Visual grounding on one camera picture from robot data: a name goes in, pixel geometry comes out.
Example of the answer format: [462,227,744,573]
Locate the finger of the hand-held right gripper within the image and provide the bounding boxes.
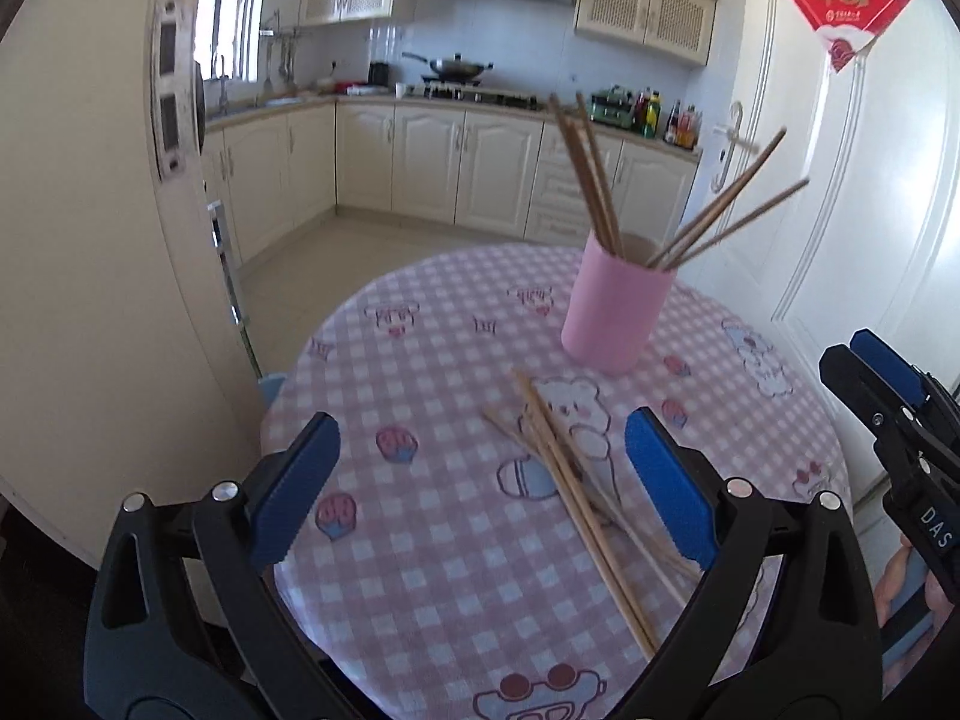
[819,345,960,481]
[850,328,960,440]

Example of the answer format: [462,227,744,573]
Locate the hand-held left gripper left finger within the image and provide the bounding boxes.
[84,412,353,720]

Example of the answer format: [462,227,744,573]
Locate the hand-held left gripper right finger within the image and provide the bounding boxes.
[607,406,886,720]

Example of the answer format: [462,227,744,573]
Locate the pile of wooden chopsticks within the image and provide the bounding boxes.
[482,367,702,662]

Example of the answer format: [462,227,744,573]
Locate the pink cup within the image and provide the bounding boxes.
[561,229,678,376]

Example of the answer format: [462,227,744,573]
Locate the wooden chopstick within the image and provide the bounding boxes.
[661,178,811,271]
[646,127,788,269]
[564,117,616,251]
[548,94,612,252]

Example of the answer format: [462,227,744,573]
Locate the person's right hand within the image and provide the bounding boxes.
[872,540,922,622]

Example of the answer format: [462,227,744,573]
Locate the pink checked tablecloth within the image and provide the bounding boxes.
[259,242,852,720]

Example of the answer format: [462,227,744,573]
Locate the white panelled door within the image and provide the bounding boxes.
[686,0,960,496]

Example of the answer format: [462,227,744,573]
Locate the white door jamb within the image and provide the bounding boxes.
[0,0,263,563]

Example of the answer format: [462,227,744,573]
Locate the cream lower kitchen cabinets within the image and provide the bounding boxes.
[202,101,702,256]

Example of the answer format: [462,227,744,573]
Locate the green countertop appliance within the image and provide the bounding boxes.
[589,86,637,128]

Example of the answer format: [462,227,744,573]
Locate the gas stove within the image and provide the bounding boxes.
[420,82,539,107]

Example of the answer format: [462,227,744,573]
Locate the hanging utensil rack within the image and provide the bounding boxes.
[259,11,301,91]

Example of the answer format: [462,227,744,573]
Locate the black wok with lid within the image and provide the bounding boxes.
[401,52,494,82]

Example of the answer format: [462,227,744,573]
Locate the metal strike plate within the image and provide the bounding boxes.
[152,0,188,181]

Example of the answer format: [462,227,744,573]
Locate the kitchen window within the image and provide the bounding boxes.
[193,0,271,83]

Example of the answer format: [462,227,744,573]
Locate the silver door handle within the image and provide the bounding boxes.
[709,101,762,192]

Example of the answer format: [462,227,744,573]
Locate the cream upper wall cabinets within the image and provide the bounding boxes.
[294,0,728,65]

